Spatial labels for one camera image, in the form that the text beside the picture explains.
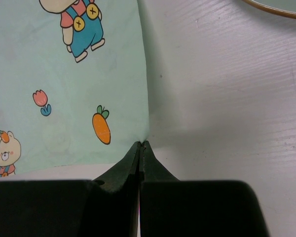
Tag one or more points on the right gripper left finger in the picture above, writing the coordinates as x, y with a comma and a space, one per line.
113, 203

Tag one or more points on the green cartoon print cloth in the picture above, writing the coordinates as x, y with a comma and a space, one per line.
73, 83

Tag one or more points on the green floral plate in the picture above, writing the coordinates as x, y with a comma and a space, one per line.
285, 8

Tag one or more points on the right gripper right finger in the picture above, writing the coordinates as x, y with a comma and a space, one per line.
160, 203

